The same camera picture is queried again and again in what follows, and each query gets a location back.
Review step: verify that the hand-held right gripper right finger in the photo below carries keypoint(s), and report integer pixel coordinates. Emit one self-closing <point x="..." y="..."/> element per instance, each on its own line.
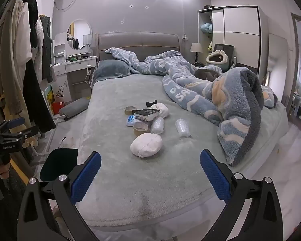
<point x="214" y="175"/>

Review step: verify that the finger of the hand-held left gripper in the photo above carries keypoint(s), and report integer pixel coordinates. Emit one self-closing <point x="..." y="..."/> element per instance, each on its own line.
<point x="27" y="132"/>
<point x="16" y="122"/>

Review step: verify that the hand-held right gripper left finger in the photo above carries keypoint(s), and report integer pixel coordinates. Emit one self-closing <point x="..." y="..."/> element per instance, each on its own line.
<point x="86" y="175"/>

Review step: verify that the dark green trash bin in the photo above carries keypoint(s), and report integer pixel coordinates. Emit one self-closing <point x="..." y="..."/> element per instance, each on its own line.
<point x="57" y="163"/>

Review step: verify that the bubble wrap roll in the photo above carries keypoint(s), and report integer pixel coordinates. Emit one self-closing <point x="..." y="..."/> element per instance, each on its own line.
<point x="157" y="126"/>
<point x="182" y="128"/>

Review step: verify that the person's left hand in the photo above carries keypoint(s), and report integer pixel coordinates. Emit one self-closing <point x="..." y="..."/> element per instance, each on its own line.
<point x="0" y="172"/>

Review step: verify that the white clothes rack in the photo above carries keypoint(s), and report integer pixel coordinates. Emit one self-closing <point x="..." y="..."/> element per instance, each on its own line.
<point x="54" y="120"/>

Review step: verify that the black hanging coat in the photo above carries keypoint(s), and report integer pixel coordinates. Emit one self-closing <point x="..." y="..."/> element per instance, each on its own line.
<point x="36" y="100"/>

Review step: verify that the red box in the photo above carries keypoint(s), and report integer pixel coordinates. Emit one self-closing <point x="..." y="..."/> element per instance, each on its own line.
<point x="57" y="107"/>

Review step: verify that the yellow framed picture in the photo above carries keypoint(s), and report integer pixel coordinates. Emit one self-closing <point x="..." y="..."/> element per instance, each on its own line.
<point x="49" y="98"/>

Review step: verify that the bed with plush cover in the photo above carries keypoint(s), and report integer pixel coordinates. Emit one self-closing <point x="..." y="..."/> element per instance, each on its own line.
<point x="130" y="180"/>

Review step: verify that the grey cushion on floor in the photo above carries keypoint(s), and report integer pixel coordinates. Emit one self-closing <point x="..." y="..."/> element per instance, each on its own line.
<point x="74" y="106"/>

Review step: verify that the khaki hanging coat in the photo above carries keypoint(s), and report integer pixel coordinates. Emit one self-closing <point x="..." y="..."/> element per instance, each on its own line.
<point x="2" y="62"/>

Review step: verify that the white round pouch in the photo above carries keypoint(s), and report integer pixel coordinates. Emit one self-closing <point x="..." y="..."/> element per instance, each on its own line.
<point x="146" y="145"/>

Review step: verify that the blue grey plush blanket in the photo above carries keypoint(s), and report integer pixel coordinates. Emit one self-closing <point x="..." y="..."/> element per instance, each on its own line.
<point x="238" y="110"/>

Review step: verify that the white dressing table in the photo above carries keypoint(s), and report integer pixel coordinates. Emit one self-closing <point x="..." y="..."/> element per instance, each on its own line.
<point x="75" y="80"/>

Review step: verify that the blue white plastic packet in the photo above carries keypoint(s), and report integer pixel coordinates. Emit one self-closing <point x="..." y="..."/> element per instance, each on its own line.
<point x="131" y="121"/>

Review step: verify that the brown cardboard tape core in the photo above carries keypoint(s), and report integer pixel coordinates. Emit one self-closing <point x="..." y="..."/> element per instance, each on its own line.
<point x="140" y="130"/>
<point x="128" y="111"/>

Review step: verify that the grey hanging vest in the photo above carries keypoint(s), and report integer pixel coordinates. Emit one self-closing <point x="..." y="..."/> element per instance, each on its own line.
<point x="46" y="45"/>

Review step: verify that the white pouch behind book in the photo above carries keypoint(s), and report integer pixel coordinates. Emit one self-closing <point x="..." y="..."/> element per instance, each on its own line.
<point x="163" y="110"/>

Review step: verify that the blue patterned fleece blanket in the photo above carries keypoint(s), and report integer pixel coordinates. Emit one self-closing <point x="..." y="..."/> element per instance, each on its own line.
<point x="180" y="90"/>

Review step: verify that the black plastic clip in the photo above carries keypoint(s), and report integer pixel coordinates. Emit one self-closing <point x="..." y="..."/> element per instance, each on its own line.
<point x="151" y="103"/>

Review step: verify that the grey pillow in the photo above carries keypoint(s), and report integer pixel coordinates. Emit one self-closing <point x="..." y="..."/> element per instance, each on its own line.
<point x="110" y="69"/>

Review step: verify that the oval mirror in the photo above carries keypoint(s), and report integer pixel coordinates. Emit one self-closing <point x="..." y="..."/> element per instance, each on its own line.
<point x="79" y="34"/>

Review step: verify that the small white lamp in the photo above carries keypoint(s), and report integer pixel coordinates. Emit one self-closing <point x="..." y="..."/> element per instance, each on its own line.
<point x="87" y="40"/>

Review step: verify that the black hanging scarf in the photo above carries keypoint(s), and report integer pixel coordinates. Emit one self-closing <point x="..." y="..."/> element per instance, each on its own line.
<point x="32" y="12"/>

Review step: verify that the white plush pet bed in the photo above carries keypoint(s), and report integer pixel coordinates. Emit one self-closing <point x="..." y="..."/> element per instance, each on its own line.
<point x="217" y="60"/>

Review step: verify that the black chair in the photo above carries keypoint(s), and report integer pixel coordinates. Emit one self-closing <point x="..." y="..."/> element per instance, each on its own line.
<point x="227" y="47"/>

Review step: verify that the table lamp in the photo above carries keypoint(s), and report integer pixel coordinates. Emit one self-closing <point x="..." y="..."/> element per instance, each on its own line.
<point x="196" y="48"/>

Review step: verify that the white door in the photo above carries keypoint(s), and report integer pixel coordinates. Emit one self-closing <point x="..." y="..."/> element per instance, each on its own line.
<point x="277" y="62"/>

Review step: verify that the grey padded headboard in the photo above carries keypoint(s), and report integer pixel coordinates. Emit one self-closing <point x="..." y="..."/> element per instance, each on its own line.
<point x="138" y="42"/>

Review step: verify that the white wardrobe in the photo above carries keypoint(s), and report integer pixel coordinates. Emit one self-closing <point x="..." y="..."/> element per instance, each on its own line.
<point x="240" y="30"/>

